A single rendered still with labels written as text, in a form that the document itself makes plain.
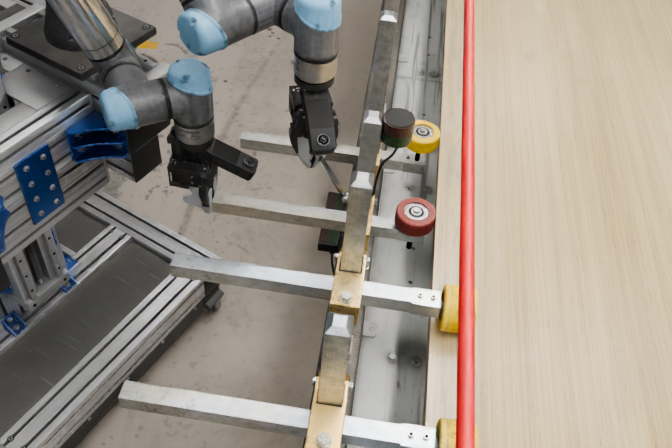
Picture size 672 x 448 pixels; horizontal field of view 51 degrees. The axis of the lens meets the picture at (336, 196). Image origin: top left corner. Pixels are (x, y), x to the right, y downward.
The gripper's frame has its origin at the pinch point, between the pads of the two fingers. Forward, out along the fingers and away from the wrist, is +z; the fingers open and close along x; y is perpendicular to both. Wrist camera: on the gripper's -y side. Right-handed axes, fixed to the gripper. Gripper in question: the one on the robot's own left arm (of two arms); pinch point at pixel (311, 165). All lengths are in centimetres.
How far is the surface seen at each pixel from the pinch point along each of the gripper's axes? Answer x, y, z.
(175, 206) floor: 30, 88, 99
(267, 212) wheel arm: 8.3, 1.5, 13.5
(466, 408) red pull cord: 12, -84, -66
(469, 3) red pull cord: 1, -52, -65
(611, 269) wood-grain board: -53, -27, 9
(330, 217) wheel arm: -4.0, -2.3, 13.0
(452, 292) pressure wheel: -17.7, -32.7, 0.9
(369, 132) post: -10.3, -1.3, -8.1
